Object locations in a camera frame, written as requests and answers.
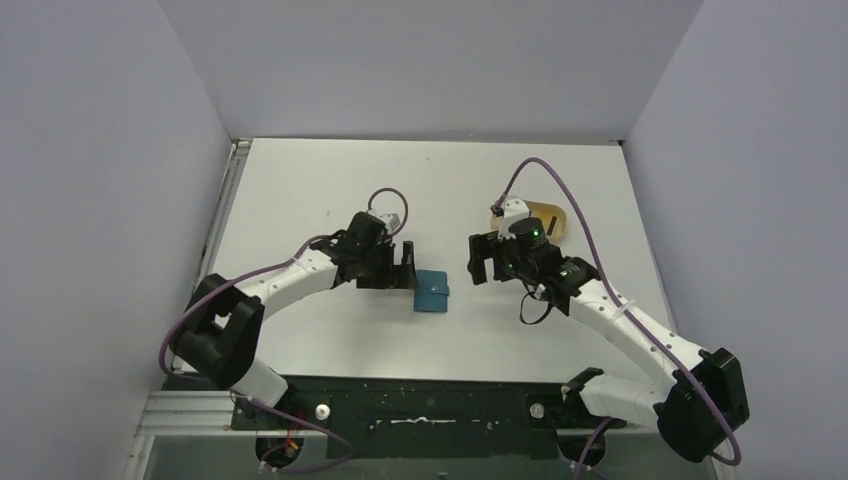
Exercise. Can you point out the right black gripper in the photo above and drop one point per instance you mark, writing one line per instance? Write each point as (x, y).
(494, 258)

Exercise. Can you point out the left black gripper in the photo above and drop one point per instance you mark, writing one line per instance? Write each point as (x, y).
(397, 277)

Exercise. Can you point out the blue leather card holder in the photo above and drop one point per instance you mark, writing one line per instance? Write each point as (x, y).
(432, 292)

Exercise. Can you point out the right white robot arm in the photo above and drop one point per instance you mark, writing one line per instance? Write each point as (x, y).
(694, 398)

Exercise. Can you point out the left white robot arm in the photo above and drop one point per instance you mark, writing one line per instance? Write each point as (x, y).
(219, 331)

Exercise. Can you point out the beige oval tray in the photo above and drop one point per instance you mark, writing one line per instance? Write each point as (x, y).
(553, 218)

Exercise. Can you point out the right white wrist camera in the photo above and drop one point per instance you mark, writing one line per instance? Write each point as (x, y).
(512, 210)

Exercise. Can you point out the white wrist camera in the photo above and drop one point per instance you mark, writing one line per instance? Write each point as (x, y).
(391, 221)
(512, 210)

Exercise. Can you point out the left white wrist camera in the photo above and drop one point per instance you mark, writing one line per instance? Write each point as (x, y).
(391, 221)

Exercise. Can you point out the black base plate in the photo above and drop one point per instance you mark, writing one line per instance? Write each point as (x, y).
(408, 419)

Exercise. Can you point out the aluminium rail frame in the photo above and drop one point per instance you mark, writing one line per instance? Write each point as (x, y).
(286, 191)

